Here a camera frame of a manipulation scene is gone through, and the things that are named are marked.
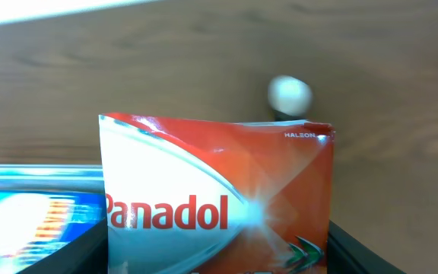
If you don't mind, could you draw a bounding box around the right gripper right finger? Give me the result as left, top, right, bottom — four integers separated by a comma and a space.
327, 221, 406, 274

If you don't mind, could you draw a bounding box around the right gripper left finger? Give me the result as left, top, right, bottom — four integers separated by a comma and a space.
18, 219, 108, 274

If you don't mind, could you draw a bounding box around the blue Kool Fever box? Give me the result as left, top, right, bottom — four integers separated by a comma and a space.
0, 191, 106, 273

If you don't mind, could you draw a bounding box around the red Panadol ActiFast box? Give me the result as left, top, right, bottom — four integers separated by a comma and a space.
99, 113, 335, 274

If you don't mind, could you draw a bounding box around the dark bottle white cap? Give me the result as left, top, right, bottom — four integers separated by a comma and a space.
268, 75, 313, 121

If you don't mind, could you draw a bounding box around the clear plastic container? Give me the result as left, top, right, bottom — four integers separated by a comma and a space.
0, 164, 104, 193

